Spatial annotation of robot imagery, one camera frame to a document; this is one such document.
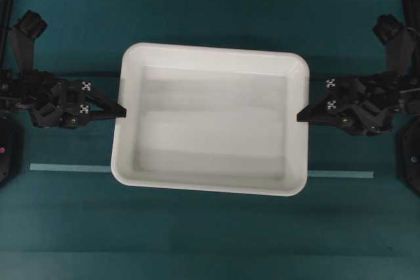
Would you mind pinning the teal table cloth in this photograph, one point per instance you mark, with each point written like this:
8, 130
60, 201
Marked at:
361, 222

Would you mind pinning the light blue tape strip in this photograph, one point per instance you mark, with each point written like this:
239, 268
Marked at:
107, 169

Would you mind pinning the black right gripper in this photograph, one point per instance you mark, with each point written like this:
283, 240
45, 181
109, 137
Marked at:
360, 106

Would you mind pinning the white plastic tray case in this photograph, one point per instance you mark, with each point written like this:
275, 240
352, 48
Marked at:
212, 119

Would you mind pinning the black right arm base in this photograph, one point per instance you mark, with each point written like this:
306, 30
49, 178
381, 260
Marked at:
409, 156

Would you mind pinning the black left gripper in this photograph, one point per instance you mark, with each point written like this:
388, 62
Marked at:
56, 102

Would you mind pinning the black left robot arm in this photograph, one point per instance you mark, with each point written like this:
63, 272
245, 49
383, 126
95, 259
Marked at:
21, 38

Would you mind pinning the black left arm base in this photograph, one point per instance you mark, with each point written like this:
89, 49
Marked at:
10, 147

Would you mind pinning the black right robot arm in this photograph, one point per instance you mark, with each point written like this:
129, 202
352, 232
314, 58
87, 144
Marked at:
401, 42

